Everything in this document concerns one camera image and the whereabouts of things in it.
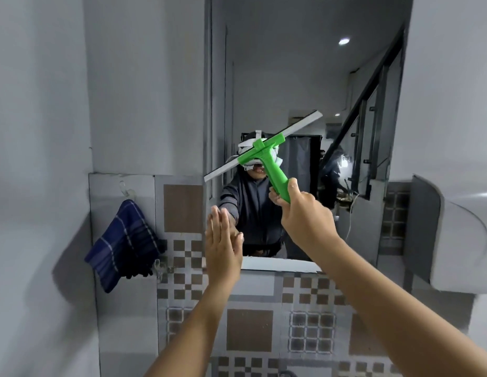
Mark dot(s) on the person's right hand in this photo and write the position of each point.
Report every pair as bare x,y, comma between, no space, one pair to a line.
308,223

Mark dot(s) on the person's left hand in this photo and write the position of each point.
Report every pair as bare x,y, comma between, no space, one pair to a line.
223,259

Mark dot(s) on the person's right thumb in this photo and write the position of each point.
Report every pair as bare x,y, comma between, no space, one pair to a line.
293,189

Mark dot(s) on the person's left thumb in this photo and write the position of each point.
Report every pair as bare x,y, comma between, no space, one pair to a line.
238,241

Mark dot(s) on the green window squeegee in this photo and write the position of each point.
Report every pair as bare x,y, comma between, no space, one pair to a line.
276,172

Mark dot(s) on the person's left forearm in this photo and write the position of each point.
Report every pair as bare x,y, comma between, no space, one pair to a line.
196,329

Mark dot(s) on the person's right forearm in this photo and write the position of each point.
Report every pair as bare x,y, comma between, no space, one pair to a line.
384,306

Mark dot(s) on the blue plaid towel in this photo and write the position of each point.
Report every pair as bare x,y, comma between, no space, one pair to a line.
121,243

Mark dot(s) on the metal wall hook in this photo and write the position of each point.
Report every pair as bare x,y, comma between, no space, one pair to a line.
160,267

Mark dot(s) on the wall mirror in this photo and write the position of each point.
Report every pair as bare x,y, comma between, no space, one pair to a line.
290,74

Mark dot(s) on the clear wall hook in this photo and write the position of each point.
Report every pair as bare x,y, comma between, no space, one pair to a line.
123,189

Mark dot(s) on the white wall-mounted appliance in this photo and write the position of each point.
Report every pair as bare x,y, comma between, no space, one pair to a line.
451,239

